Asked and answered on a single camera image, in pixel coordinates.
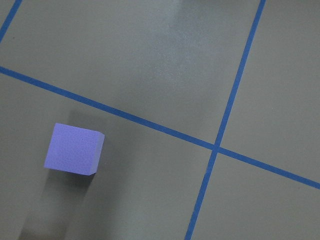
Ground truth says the purple foam block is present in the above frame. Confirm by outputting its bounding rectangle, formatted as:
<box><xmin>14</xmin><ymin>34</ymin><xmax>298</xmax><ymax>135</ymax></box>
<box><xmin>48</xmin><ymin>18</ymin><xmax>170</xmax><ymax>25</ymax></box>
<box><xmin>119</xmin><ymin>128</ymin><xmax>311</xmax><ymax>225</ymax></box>
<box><xmin>44</xmin><ymin>123</ymin><xmax>105</xmax><ymax>176</ymax></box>

